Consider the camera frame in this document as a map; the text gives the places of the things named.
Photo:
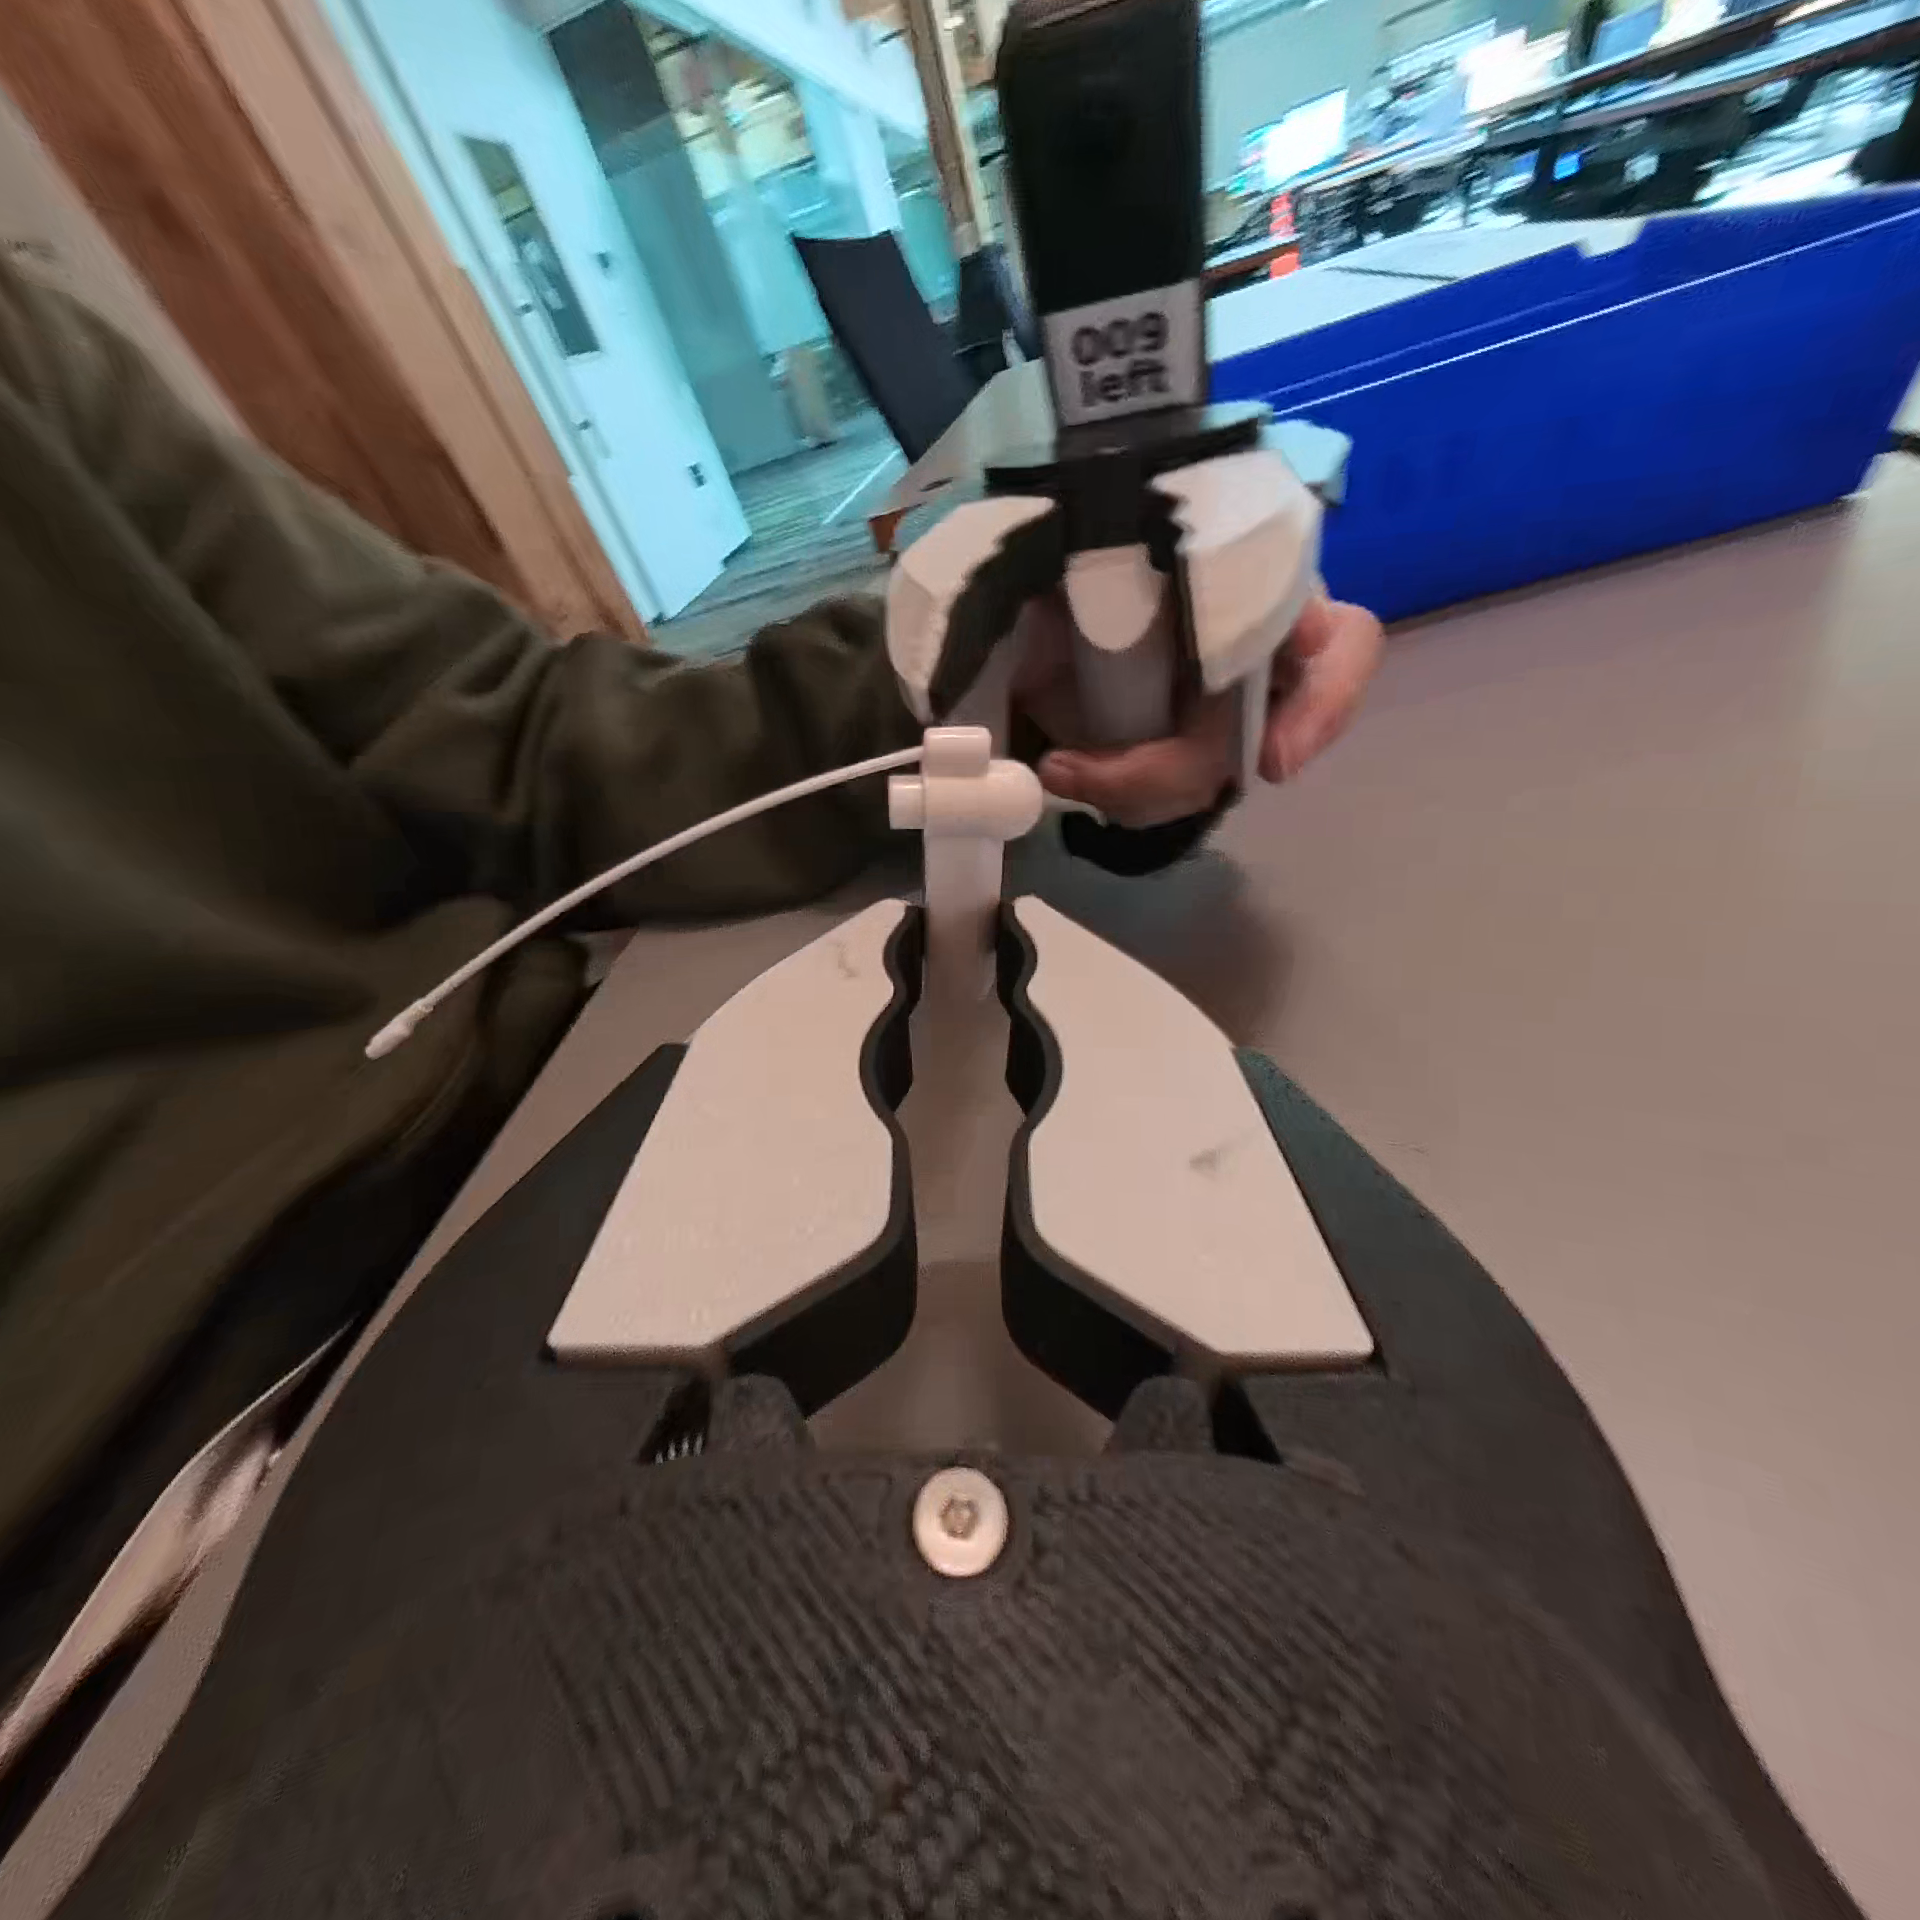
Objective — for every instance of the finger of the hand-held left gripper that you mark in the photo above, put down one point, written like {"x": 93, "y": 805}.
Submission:
{"x": 937, "y": 583}
{"x": 1252, "y": 556}

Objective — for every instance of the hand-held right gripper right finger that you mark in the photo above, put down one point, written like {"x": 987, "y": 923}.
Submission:
{"x": 1184, "y": 1185}

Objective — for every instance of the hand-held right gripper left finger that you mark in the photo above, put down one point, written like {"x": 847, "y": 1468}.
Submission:
{"x": 749, "y": 1185}

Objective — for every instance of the blue plastic bin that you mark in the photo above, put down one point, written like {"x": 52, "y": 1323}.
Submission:
{"x": 1576, "y": 436}

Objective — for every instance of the person's left hand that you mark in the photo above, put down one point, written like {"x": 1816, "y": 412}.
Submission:
{"x": 1322, "y": 675}

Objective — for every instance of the black mesh chair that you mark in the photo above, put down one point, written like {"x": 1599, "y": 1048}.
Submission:
{"x": 883, "y": 345}

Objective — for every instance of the row of office desks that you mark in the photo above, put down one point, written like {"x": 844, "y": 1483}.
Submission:
{"x": 1576, "y": 90}

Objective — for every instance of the wooden column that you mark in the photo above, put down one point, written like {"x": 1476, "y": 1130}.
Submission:
{"x": 300, "y": 223}

